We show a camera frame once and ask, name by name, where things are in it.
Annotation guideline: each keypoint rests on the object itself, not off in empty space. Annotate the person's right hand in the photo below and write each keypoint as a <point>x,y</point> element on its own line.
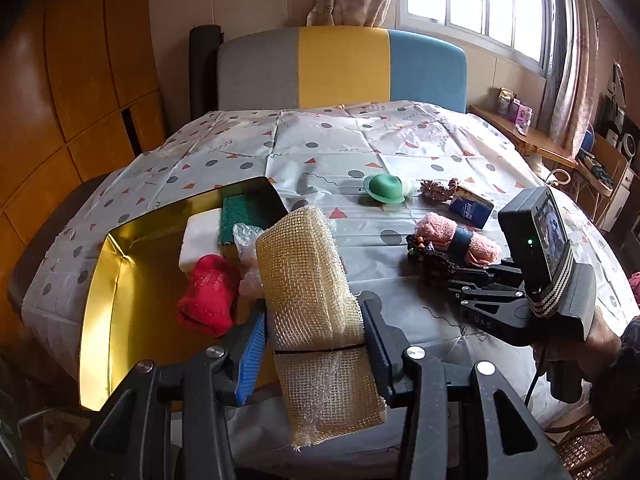
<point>593,356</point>

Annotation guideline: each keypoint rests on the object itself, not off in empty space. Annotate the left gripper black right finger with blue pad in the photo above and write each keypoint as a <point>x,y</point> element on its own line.
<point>462,422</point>

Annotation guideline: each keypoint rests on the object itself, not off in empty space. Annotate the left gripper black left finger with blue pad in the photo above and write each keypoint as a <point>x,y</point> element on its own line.
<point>130,436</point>

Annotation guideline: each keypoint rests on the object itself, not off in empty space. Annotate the wooden side shelf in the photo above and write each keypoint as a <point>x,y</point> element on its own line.
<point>532,142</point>

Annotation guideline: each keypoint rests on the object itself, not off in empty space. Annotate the clear plastic bag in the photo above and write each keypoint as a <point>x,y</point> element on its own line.
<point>245,238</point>

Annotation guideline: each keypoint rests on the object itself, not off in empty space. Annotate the black rolled mat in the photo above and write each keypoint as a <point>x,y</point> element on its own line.
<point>204,44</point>

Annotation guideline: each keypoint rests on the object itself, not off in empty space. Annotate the gold tin box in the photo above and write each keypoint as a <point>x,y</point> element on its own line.
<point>131,309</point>

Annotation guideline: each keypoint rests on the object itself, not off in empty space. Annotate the red fuzzy sock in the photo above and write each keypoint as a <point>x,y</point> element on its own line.
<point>207,306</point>

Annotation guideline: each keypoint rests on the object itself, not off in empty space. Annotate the black action camera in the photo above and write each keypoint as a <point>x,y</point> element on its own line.
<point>539,247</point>

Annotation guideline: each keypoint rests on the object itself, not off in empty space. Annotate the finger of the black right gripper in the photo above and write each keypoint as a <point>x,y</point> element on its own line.
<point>485,298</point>
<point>505,273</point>

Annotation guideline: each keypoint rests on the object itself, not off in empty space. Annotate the blue tissue pack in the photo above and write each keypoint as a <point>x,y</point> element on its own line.
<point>473,208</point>

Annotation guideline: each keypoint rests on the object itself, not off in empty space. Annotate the beige mesh cloth roll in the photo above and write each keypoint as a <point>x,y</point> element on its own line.
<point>316,332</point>

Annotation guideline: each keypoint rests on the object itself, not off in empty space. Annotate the white sponge block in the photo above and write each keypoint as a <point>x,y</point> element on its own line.
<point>200,238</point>

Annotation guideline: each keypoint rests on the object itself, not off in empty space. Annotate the grey yellow blue headboard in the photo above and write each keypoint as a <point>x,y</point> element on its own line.
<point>323,66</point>

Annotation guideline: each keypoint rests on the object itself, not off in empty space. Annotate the green hat shaped bottle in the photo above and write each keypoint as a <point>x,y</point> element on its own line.
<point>388,189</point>

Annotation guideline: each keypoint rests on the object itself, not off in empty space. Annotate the pink towel with blue band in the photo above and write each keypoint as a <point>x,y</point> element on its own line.
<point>461,244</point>

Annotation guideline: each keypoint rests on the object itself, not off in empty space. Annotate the wicker chair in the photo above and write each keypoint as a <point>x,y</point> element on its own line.
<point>583,448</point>

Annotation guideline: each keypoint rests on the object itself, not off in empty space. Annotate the green scouring pad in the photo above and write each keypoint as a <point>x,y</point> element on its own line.
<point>252,209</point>

